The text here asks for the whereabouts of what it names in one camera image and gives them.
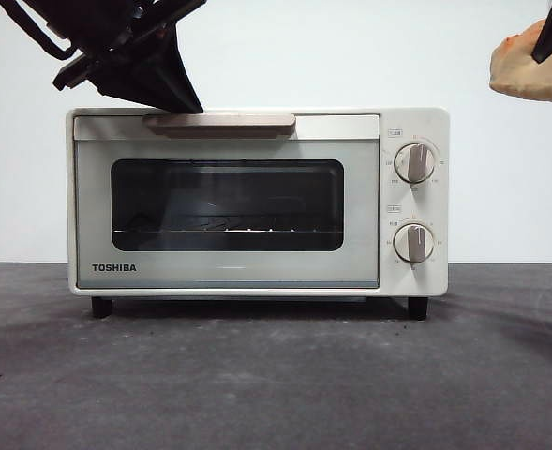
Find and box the golden bread loaf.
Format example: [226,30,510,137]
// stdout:
[488,21,552,109]

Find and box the glass oven door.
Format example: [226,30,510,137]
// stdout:
[72,113,381,291]

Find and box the white Toshiba toaster oven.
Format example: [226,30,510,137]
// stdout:
[66,106,451,321]

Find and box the beige temperature knob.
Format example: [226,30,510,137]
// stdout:
[394,142,440,185]

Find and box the beige timer knob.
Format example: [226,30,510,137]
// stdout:
[393,223,437,263]

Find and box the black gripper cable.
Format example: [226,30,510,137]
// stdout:
[0,0,73,61]

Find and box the metal wire oven rack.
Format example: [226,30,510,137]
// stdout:
[114,227,342,234]

